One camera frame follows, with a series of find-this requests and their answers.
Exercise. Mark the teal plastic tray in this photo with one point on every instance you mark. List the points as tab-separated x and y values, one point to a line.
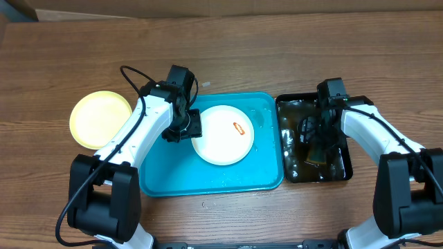
175	169

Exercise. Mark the green and yellow sponge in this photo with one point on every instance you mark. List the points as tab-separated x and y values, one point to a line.
316	157

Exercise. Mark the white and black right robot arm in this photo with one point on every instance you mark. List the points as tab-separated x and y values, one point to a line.
407	199

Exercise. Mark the yellow plate with ketchup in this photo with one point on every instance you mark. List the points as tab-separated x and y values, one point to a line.
97	118

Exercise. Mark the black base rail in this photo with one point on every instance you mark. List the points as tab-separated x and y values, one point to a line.
306	244

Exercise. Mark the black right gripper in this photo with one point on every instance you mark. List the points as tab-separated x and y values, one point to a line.
312	135

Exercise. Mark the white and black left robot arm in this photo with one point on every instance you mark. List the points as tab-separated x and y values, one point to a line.
104	206

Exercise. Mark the black water tray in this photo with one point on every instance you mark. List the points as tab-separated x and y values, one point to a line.
290	109

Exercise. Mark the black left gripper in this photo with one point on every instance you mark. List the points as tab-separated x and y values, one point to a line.
195	131

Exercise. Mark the white plate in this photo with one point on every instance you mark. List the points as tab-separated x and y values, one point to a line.
227	135

